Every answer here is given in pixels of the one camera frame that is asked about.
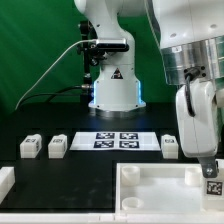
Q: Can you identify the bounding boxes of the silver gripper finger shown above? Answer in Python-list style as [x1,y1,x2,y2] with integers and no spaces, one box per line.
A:
[198,156,218,178]

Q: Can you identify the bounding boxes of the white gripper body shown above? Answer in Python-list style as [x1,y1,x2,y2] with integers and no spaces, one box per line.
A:
[176,80,219,158]

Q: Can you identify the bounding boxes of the white square table top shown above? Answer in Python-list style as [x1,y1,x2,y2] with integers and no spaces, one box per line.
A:
[115,162,224,214]

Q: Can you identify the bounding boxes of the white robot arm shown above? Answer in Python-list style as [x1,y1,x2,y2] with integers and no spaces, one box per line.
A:
[74,0,224,178]

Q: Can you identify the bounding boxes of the white sheet with tags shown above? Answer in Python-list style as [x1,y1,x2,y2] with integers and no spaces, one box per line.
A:
[70,131,160,151]

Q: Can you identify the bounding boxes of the white left obstacle block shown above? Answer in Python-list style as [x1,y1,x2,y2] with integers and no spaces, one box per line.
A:
[0,167,15,204]

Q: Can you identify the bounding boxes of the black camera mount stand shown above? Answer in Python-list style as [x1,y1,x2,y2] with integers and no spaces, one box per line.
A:
[77,20,105,84]

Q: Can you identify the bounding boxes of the grey cable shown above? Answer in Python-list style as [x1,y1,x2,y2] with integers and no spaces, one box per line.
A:
[14,39,98,111]

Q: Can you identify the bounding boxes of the black cable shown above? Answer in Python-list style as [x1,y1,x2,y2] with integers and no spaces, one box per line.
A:
[16,85,94,109]

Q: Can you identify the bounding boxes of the white front table rail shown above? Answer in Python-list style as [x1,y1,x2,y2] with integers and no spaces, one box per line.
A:
[0,213,224,224]

